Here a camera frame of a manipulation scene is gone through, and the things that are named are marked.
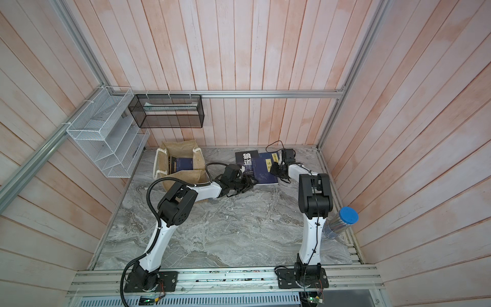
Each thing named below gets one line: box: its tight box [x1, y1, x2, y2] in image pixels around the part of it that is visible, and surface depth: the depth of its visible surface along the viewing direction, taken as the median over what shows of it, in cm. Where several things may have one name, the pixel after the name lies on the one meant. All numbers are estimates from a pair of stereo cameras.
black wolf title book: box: [235, 149, 259, 176], surface depth 116 cm
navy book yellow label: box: [251, 151, 280, 185], surface depth 110 cm
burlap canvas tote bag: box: [153, 139, 211, 192], surface depth 94 cm
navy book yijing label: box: [176, 157, 194, 173], surface depth 98 cm
